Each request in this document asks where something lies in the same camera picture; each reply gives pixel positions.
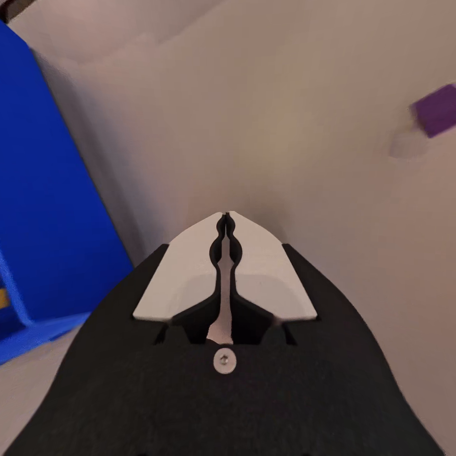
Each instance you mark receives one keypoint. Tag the blue plastic bin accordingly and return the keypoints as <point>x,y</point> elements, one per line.
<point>50,214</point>

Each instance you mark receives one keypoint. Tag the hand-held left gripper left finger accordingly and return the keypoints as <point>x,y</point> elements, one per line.
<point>174,285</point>

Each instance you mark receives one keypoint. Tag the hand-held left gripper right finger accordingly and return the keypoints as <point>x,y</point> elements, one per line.
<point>281,285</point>

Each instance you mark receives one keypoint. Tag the purple wooden cube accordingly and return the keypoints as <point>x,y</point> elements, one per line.
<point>438,110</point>

